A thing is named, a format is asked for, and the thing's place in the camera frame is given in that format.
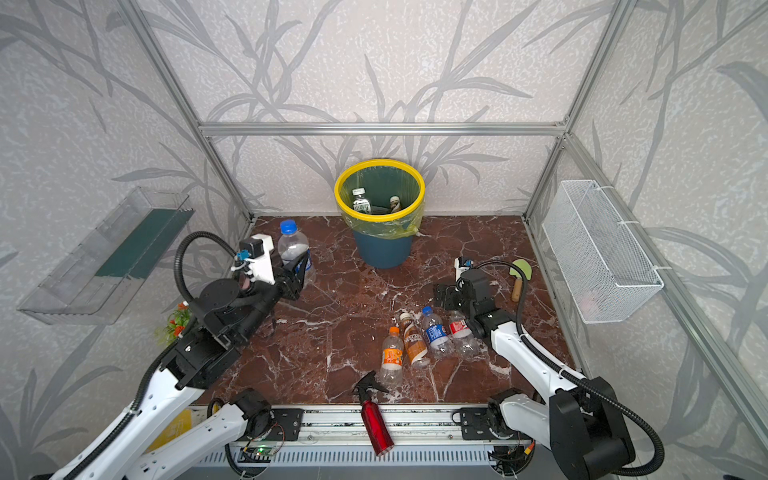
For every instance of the teal bin with yellow rim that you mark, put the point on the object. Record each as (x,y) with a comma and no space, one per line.
(383,254)

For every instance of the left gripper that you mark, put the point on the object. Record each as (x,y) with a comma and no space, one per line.
(288,275)

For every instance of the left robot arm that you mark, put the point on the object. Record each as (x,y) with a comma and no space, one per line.
(177,377)

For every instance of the red spray bottle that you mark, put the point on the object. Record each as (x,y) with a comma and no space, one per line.
(373,420)

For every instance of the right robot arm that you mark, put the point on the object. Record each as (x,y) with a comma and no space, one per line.
(579,419)

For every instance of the clear square bottle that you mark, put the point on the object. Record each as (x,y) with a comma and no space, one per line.
(361,203)

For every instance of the clear acrylic wall shelf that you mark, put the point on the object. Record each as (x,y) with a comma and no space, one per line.
(94,284)

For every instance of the white wire mesh basket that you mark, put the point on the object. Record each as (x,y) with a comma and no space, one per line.
(607,272)

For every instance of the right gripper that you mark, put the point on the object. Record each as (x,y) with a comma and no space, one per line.
(455,297)

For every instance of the orange label bottle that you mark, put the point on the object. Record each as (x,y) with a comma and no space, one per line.
(391,370)

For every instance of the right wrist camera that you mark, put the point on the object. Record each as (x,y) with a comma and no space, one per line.
(461,265)

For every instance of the blue label water bottle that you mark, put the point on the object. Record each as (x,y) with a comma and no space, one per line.
(295,253)
(439,343)

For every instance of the green circuit board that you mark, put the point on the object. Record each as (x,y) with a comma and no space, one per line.
(258,453)

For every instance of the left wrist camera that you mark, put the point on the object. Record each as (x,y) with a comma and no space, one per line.
(253,260)

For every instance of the yellow-green bin liner bag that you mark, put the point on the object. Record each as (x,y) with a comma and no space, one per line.
(382,179)

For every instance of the brown coffee bottle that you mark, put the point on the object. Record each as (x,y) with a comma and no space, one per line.
(395,204)
(415,346)

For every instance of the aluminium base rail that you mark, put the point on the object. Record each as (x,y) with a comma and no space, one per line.
(340,425)

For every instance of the green toy shovel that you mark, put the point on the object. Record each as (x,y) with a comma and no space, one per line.
(520,269)

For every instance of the red label bottle yellow cap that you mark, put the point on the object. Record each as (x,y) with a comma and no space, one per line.
(465,343)

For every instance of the artificial flower pot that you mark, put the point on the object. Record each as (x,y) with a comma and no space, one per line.
(174,325)

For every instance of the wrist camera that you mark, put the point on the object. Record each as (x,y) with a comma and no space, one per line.
(253,260)
(461,265)

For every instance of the aluminium frame crossbar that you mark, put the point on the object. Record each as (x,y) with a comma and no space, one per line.
(217,129)

